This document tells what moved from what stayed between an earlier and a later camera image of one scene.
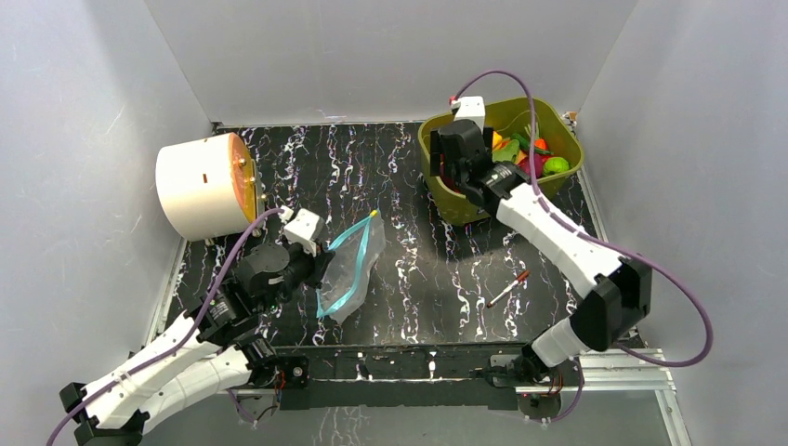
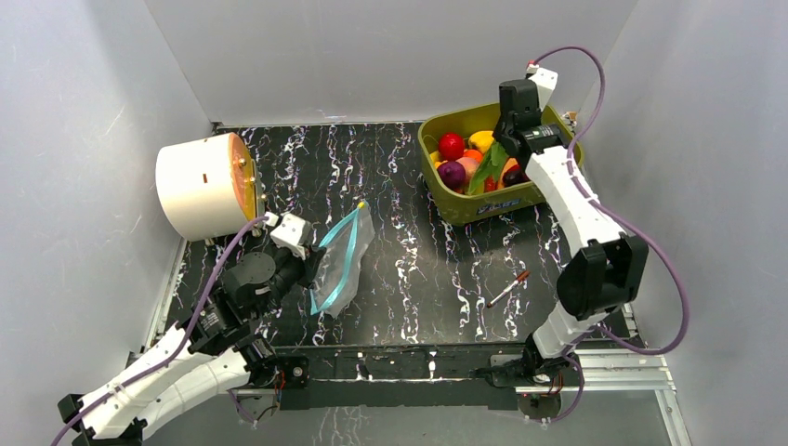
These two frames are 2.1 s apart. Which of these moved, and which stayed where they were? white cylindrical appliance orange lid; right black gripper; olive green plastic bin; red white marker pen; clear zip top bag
Moved: clear zip top bag; right black gripper
Stayed: olive green plastic bin; red white marker pen; white cylindrical appliance orange lid
